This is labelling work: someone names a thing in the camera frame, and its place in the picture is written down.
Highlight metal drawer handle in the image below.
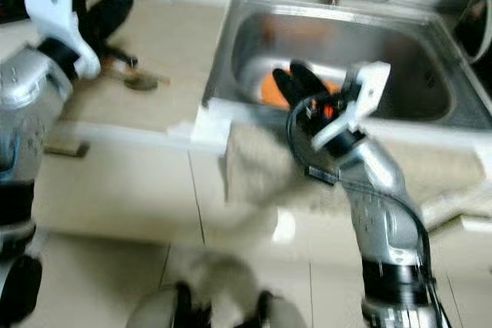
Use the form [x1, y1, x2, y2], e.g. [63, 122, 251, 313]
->
[44, 141, 87, 158]

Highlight stainless steel sink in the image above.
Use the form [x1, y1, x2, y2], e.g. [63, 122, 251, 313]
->
[202, 0, 492, 131]

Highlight grey robot left leg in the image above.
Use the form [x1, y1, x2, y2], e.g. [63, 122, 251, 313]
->
[127, 282, 193, 328]

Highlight grey robot right leg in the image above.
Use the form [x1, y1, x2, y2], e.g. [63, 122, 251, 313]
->
[250, 290, 308, 328]

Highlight cream cabinet door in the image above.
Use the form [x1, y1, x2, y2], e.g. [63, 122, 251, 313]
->
[196, 151, 362, 246]

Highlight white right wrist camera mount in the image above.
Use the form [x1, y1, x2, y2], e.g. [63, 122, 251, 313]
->
[310, 61, 392, 152]

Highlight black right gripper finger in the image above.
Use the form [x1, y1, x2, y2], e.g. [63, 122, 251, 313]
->
[288, 61, 333, 102]
[272, 71, 312, 112]

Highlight grey robot leg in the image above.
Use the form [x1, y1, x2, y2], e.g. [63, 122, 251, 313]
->
[250, 290, 308, 328]
[127, 282, 193, 328]

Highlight cream drawer front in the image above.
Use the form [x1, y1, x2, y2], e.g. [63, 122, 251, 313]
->
[38, 136, 204, 244]

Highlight beige place mat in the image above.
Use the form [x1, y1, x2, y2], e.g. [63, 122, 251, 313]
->
[58, 0, 224, 133]

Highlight orange plate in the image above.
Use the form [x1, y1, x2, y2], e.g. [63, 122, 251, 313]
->
[260, 71, 343, 110]

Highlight beige hanging towel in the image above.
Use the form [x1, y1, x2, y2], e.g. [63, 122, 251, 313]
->
[223, 121, 492, 217]

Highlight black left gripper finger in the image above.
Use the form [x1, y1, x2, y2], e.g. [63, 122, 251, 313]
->
[94, 0, 136, 23]

